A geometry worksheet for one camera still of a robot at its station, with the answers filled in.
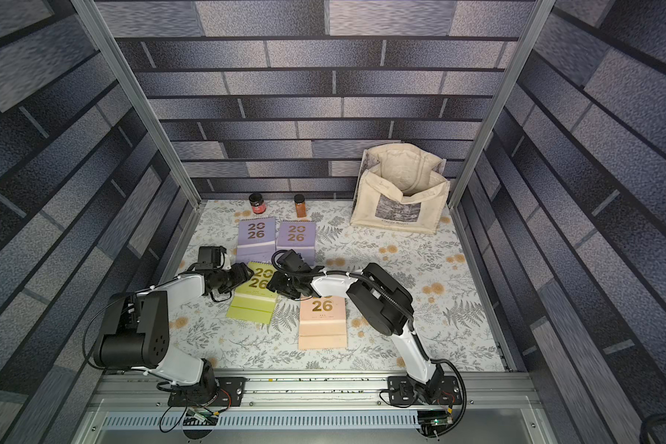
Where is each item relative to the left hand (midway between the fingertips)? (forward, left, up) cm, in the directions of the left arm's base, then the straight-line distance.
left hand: (250, 273), depth 95 cm
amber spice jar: (+29, -16, +4) cm, 33 cm away
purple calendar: (+17, -16, -1) cm, 24 cm away
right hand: (-5, -7, -1) cm, 9 cm away
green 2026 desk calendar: (-9, -3, -4) cm, 10 cm away
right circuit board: (-41, -57, -3) cm, 70 cm away
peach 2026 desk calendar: (-17, -27, -1) cm, 31 cm away
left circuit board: (-42, +5, -4) cm, 42 cm away
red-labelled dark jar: (+31, +3, +4) cm, 31 cm away
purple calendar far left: (+16, +1, -2) cm, 16 cm away
